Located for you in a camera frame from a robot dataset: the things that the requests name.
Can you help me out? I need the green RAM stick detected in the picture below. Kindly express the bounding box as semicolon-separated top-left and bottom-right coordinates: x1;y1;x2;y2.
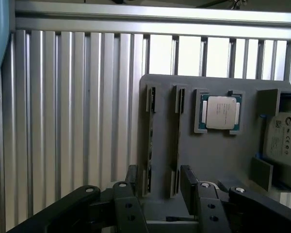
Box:
147;87;157;195
174;88;185;195

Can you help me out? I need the grey parts rack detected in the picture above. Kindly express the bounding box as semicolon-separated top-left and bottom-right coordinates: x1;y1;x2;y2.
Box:
137;74;291;222

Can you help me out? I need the silver hard disk drive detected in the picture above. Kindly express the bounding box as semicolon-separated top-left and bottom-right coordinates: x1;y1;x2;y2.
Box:
264;91;291;168

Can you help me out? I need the silver CPU chip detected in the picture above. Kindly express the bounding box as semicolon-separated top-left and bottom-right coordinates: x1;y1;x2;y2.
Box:
200;95;241;130

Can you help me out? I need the aluminium frame rail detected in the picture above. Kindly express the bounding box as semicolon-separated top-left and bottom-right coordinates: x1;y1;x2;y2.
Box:
14;2;291;40

